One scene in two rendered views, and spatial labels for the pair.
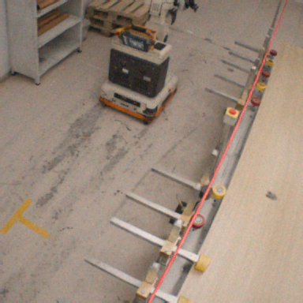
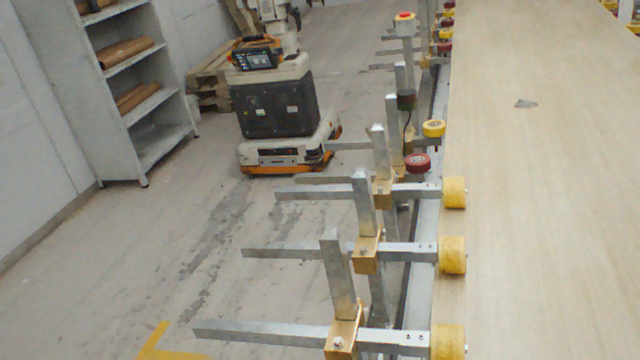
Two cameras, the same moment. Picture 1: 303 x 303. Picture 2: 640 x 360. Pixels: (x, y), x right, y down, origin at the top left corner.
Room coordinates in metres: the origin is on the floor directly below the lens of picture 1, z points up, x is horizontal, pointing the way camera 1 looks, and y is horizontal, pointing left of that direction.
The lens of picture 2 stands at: (-0.26, -0.06, 1.63)
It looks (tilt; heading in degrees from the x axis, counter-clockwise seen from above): 29 degrees down; 2
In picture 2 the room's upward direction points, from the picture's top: 11 degrees counter-clockwise
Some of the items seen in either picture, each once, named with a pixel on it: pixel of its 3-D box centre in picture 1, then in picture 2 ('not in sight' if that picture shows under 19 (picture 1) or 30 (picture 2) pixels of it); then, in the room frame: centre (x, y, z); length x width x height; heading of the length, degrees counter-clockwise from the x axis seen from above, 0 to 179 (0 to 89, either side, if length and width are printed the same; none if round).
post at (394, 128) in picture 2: (188, 212); (398, 162); (1.11, -0.25, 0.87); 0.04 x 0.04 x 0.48; 72
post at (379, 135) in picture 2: (170, 246); (387, 202); (0.87, -0.18, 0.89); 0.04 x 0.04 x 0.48; 72
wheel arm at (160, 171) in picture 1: (185, 183); (381, 143); (1.34, -0.23, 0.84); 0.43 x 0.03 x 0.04; 72
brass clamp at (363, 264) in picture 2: (147, 285); (369, 246); (0.61, -0.09, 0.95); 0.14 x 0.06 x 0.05; 162
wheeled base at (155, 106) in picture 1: (140, 87); (291, 139); (3.07, 0.24, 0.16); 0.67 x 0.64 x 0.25; 161
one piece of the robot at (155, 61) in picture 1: (140, 58); (274, 90); (2.98, 0.27, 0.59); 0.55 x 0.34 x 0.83; 71
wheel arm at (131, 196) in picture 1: (162, 211); (358, 177); (1.11, -0.12, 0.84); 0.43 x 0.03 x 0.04; 72
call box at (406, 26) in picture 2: (230, 117); (405, 26); (1.60, -0.41, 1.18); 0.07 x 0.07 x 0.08; 72
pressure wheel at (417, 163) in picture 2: (196, 224); (418, 173); (1.05, -0.31, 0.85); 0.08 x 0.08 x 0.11
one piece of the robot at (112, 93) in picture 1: (127, 99); (278, 151); (2.76, 0.33, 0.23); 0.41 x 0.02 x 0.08; 71
